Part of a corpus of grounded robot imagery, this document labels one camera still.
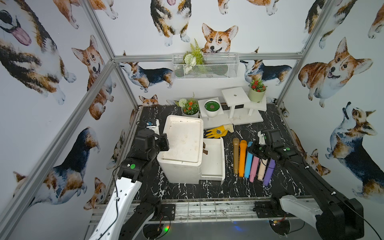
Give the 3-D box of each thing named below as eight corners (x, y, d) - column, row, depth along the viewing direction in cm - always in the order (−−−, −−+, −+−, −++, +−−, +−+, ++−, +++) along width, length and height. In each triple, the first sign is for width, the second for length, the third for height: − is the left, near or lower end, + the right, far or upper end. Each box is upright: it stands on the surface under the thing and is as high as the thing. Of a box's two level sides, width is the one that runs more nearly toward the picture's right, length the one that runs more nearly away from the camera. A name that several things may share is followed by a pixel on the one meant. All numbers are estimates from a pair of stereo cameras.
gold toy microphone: (232, 173, 88) (233, 171, 86) (232, 139, 103) (233, 137, 101) (238, 174, 88) (239, 172, 86) (238, 140, 103) (239, 138, 100)
